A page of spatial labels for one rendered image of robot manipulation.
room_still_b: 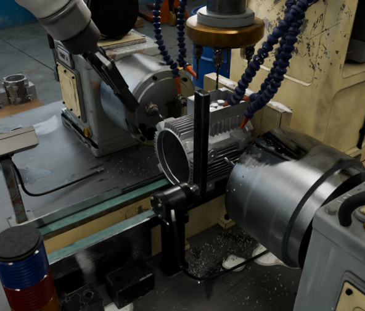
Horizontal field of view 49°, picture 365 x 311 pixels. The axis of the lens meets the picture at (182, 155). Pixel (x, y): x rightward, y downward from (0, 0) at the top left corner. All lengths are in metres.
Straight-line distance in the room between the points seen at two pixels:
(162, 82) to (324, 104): 0.45
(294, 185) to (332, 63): 0.37
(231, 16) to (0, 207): 0.85
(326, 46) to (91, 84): 0.71
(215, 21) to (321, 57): 0.28
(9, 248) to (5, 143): 0.57
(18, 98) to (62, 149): 2.06
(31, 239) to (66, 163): 0.93
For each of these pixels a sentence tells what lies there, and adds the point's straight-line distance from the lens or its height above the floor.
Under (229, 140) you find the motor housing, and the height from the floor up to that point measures 1.06.
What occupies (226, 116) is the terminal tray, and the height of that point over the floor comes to 1.12.
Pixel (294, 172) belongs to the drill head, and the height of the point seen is 1.15.
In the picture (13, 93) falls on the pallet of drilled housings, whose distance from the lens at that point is 3.57.
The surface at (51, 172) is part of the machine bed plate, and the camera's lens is 1.40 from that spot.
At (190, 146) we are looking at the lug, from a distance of 0.93.
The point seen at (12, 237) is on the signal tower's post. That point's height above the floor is 1.22.
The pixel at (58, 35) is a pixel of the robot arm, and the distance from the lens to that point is 0.81.
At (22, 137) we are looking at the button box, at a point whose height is 1.07.
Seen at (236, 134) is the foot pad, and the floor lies 1.08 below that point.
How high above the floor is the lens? 1.56
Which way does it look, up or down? 32 degrees down
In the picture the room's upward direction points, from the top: straight up
